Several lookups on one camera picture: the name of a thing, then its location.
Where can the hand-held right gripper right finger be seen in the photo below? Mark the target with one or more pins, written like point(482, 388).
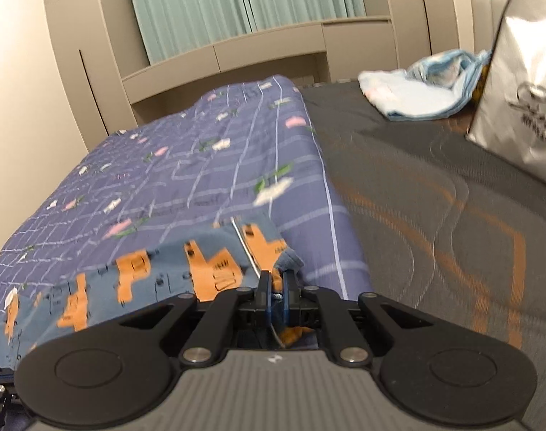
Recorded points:
point(287, 298)

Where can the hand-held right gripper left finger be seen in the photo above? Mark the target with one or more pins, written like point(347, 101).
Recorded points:
point(266, 298)

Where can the blue pants with orange print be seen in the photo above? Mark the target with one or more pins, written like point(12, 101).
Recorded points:
point(165, 274)

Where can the purple grid floral quilt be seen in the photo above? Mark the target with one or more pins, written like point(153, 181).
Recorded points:
point(187, 166)

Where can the grey quilted mattress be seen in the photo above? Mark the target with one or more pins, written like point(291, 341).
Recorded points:
point(412, 188)

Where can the light blue crumpled cloth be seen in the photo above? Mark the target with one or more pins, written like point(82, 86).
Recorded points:
point(412, 98)

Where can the beige built-in cabinet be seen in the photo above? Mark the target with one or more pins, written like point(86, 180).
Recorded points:
point(273, 49)

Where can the pale green curtain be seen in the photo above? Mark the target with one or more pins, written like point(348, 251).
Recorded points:
point(187, 9)

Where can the silver plastic bag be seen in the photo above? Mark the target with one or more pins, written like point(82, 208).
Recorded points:
point(520, 76)

